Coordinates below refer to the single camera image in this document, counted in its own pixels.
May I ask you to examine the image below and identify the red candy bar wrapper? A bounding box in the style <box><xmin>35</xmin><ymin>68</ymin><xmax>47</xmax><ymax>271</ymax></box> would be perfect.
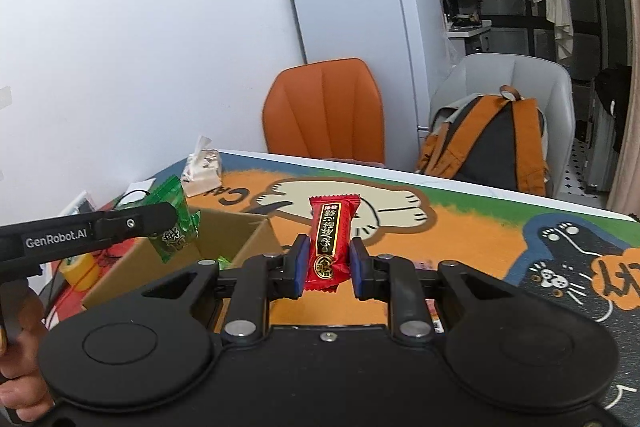
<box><xmin>305</xmin><ymin>194</ymin><xmax>360</xmax><ymax>293</ymax></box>

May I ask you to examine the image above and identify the green snack packet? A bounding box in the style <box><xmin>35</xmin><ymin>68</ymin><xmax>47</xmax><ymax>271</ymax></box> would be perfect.
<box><xmin>115</xmin><ymin>176</ymin><xmax>201</xmax><ymax>263</ymax></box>

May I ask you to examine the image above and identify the left hand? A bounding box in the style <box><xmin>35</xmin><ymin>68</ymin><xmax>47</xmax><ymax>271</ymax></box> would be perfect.
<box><xmin>0</xmin><ymin>291</ymin><xmax>53</xmax><ymax>423</ymax></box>

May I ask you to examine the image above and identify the yellow tape roll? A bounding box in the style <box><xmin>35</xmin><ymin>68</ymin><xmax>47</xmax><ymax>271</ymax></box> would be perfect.
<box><xmin>60</xmin><ymin>254</ymin><xmax>101</xmax><ymax>291</ymax></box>

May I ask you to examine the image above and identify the white power strip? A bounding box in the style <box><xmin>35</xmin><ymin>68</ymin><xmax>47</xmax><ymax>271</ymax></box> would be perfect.
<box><xmin>60</xmin><ymin>191</ymin><xmax>96</xmax><ymax>217</ymax></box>

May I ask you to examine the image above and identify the brown cardboard box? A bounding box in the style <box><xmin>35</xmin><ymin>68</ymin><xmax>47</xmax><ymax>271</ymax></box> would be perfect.
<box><xmin>82</xmin><ymin>209</ymin><xmax>283</xmax><ymax>310</ymax></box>

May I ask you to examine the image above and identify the tissue pack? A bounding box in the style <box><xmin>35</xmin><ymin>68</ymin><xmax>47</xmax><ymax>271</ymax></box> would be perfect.
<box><xmin>180</xmin><ymin>135</ymin><xmax>222</xmax><ymax>197</ymax></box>

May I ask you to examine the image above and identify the white paper sheet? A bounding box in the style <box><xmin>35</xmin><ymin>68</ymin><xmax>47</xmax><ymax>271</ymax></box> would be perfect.
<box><xmin>119</xmin><ymin>178</ymin><xmax>155</xmax><ymax>205</ymax></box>

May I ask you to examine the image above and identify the orange chair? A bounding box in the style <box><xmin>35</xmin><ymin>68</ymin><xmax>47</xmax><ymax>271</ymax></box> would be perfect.
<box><xmin>262</xmin><ymin>57</ymin><xmax>385</xmax><ymax>166</ymax></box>

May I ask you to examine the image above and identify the orange black backpack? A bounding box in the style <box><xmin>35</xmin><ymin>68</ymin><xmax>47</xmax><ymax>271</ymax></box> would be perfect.
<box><xmin>416</xmin><ymin>86</ymin><xmax>552</xmax><ymax>196</ymax></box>

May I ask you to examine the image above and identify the colourful cartoon table mat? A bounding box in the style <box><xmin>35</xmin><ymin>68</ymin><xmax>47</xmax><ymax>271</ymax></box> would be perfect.
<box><xmin>44</xmin><ymin>148</ymin><xmax>640</xmax><ymax>427</ymax></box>

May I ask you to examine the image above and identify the grey armchair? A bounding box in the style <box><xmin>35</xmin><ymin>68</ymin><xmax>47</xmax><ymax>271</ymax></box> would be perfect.
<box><xmin>416</xmin><ymin>53</ymin><xmax>576</xmax><ymax>197</ymax></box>

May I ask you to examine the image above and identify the pink curtain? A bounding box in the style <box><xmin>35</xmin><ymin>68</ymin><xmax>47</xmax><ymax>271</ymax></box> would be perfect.
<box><xmin>604</xmin><ymin>0</ymin><xmax>640</xmax><ymax>220</ymax></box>

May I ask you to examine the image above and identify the white refrigerator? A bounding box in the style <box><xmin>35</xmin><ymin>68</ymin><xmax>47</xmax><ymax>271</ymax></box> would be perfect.
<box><xmin>293</xmin><ymin>0</ymin><xmax>452</xmax><ymax>171</ymax></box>

